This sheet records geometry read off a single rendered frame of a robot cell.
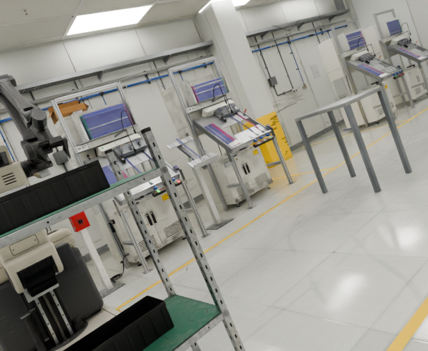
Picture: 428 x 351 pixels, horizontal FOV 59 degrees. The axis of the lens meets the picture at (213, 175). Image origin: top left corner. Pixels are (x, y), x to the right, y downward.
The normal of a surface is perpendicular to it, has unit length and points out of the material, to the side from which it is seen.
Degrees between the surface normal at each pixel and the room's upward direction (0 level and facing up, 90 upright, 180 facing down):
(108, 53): 90
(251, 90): 90
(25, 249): 98
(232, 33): 90
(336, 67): 90
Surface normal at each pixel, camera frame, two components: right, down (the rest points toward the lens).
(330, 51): -0.74, 0.37
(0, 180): 0.60, 0.00
